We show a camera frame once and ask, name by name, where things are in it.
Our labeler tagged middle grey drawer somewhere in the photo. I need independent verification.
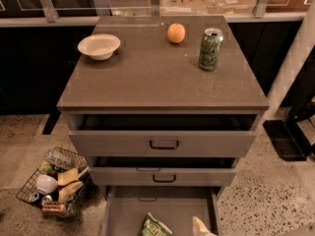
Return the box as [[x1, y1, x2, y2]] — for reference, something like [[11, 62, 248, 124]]
[[90, 157, 236, 187]]

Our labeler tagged top grey drawer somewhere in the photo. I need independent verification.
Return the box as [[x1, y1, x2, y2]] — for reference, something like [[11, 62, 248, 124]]
[[70, 114, 256, 157]]

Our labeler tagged clear plastic bottle in basket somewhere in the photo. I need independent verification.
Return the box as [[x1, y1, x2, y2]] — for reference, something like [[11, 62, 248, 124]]
[[44, 148, 74, 170]]

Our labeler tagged white ceramic bowl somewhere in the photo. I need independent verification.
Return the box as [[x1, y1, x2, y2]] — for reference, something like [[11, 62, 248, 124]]
[[78, 33, 120, 61]]

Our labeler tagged grey drawer cabinet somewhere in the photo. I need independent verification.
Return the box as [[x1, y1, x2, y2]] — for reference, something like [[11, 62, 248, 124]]
[[56, 15, 270, 236]]

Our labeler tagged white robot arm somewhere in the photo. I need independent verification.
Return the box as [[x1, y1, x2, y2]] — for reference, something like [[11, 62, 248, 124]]
[[219, 4, 315, 236]]

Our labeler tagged black floor tray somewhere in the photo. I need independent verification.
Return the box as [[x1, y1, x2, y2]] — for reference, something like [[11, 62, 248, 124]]
[[263, 120, 314, 161]]

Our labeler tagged grey drawer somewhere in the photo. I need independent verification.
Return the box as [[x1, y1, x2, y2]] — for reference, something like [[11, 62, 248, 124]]
[[101, 186, 222, 236], [90, 157, 236, 187], [70, 114, 256, 157]]

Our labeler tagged brown snack bar in basket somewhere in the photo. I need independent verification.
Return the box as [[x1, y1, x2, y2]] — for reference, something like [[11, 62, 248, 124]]
[[41, 202, 66, 214]]

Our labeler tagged yellow sponge in basket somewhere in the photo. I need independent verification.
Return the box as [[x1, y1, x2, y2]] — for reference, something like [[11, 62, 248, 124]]
[[57, 168, 79, 186], [58, 181, 84, 203]]

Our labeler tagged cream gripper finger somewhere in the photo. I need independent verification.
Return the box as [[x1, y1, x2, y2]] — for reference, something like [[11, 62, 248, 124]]
[[192, 216, 217, 236]]

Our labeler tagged green soda can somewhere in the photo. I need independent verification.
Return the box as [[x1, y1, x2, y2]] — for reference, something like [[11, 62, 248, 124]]
[[198, 28, 223, 71]]

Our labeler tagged bottom grey drawer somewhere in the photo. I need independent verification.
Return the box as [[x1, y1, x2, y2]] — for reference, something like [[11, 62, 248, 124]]
[[101, 186, 222, 236]]

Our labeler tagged green rice chip bag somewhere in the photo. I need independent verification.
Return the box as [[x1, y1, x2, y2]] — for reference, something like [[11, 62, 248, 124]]
[[137, 212, 173, 236]]

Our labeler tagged black wire basket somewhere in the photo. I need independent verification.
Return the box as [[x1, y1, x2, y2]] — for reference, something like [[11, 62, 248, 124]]
[[16, 147, 94, 218]]

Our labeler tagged small white bowl in basket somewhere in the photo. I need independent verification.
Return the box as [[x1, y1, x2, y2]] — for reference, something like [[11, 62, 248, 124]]
[[35, 174, 58, 195]]

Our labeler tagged silver can in basket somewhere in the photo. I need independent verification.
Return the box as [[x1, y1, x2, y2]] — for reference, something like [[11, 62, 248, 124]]
[[28, 192, 40, 204]]

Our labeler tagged orange fruit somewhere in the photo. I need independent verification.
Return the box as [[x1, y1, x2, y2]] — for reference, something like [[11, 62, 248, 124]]
[[167, 24, 185, 44]]

